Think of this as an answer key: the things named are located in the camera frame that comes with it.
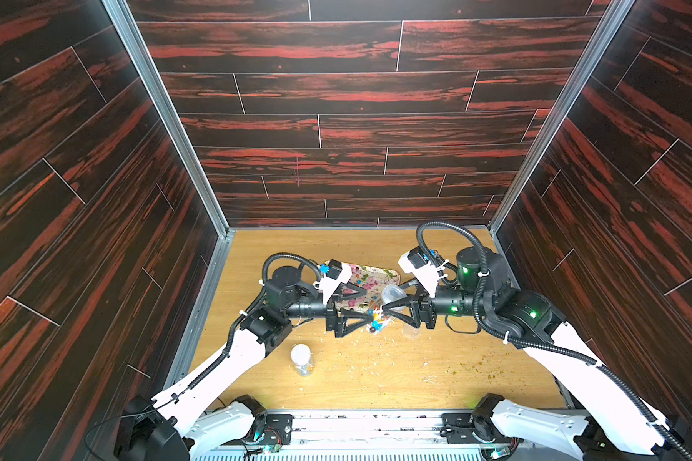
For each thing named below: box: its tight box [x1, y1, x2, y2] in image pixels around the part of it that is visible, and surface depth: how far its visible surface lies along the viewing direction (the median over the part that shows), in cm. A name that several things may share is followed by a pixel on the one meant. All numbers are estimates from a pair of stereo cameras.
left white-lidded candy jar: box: [290, 343, 314, 377], surface depth 78 cm
